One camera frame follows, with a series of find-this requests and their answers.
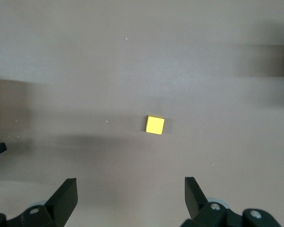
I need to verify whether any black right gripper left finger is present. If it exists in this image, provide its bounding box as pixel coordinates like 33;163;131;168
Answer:
0;178;78;227

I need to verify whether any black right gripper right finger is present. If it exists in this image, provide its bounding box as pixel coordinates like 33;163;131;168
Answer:
179;176;282;227

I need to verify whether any yellow cube block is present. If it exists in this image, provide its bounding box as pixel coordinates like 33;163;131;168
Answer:
145;114;165;135

